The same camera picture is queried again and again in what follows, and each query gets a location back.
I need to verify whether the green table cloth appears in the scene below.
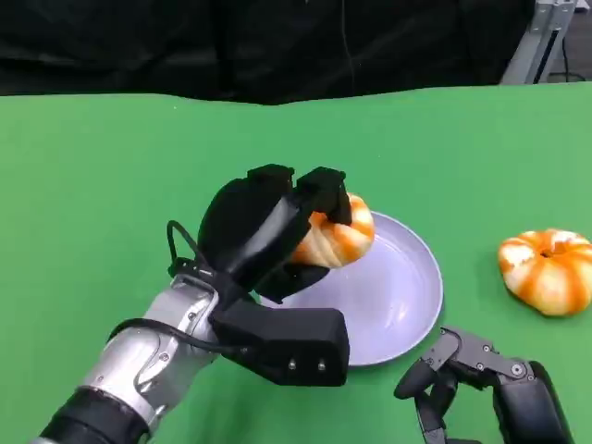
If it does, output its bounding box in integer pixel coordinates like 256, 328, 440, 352
0, 79, 592, 444

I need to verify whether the black looped wrist cable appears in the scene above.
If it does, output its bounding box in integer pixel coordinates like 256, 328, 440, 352
165, 220, 218, 278

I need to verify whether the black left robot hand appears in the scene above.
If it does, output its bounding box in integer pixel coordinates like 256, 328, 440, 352
196, 163, 355, 305

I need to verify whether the orange white toy bread roll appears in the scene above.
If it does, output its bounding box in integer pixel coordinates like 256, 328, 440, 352
498, 228, 592, 317
290, 192, 376, 269

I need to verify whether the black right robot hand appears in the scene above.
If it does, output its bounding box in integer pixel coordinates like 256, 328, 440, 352
393, 326, 574, 444

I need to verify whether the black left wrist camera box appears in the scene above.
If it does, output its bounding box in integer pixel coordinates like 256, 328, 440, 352
210, 298, 349, 388

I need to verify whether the lilac plate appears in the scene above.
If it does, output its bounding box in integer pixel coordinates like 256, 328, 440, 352
259, 211, 444, 369

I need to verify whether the grey metal frame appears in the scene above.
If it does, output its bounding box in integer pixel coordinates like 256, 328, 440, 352
501, 0, 579, 85

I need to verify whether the black backdrop curtain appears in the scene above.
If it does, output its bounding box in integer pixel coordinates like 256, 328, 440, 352
0, 0, 533, 106

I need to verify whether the black forearm camera cable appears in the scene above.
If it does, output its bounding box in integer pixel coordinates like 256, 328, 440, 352
105, 317, 263, 353

